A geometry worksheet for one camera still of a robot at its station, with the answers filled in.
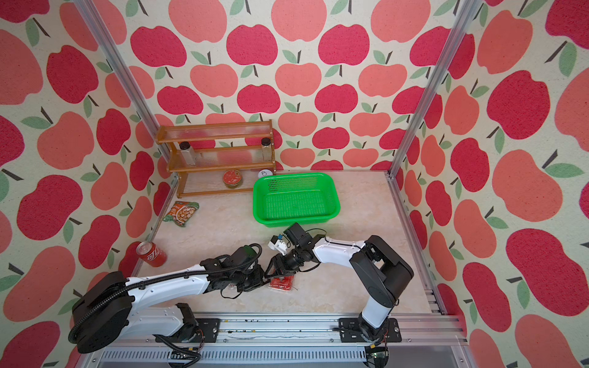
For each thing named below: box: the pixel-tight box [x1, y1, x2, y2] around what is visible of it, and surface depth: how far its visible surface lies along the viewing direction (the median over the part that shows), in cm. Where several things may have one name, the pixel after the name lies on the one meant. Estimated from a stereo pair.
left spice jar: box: [178, 141, 196, 166], surface depth 100 cm
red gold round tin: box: [222, 169, 244, 189], surface depth 117 cm
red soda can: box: [136, 240, 168, 268], surface depth 84 cm
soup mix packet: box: [162, 200, 200, 228], surface depth 105 cm
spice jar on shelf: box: [260, 137, 273, 162], surface depth 103 cm
